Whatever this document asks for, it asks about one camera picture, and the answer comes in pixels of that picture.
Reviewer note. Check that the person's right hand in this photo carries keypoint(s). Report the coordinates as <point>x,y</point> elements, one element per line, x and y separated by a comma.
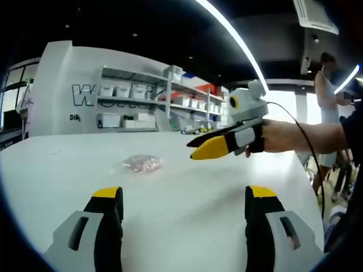
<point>268,136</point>

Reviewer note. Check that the grey metal shelf unit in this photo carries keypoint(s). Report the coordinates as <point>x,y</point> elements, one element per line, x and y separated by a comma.
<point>127,99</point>

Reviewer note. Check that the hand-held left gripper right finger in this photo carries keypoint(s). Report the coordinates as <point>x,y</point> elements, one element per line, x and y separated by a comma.
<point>259,226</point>

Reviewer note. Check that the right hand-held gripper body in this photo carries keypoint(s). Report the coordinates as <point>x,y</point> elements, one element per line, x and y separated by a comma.
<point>249,107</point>

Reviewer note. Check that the person's dark shirt sleeve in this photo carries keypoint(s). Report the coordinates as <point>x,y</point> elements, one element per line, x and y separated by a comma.
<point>354,127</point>

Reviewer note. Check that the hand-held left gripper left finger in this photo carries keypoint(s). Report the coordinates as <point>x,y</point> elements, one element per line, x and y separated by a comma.
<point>106,221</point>

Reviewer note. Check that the dark monitor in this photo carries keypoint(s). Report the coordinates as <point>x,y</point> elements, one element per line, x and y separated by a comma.
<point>12,120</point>

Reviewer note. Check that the row of white storage bins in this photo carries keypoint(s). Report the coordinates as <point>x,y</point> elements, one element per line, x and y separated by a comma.
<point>122,91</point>

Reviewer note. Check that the ceiling air conditioner unit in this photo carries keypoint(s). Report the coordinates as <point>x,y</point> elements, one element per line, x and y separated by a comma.
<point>316,15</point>

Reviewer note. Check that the short ceiling light strip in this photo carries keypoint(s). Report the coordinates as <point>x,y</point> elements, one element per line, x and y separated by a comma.
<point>347,79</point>

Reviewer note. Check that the clear resealable bag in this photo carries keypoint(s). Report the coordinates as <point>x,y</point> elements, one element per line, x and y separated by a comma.
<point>141,164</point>

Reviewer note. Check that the long ceiling light strip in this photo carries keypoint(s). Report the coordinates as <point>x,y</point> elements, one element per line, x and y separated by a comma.
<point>241,37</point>

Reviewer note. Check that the small yellow black device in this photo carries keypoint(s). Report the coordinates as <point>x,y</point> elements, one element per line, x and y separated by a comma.
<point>197,130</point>

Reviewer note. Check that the white box with markings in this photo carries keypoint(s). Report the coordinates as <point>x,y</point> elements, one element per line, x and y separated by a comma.
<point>54,71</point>

